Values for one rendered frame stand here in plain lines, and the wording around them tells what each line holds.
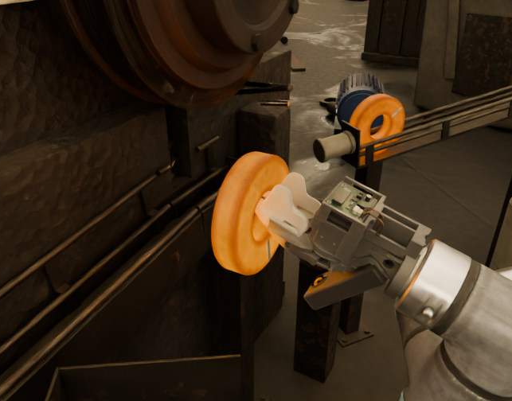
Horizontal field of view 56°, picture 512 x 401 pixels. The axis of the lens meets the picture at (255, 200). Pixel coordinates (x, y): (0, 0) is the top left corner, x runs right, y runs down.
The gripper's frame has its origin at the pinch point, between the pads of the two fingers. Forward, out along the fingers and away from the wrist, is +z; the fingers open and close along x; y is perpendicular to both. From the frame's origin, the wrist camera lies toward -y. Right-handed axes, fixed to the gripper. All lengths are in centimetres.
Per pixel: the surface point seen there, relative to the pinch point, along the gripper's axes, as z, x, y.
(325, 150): 7, -54, -20
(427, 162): -13, -212, -87
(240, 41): 14.0, -13.3, 12.5
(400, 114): -3, -74, -12
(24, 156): 30.4, 9.4, -5.6
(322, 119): 62, -246, -109
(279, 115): 15.9, -41.6, -10.3
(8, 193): 27.2, 14.6, -7.4
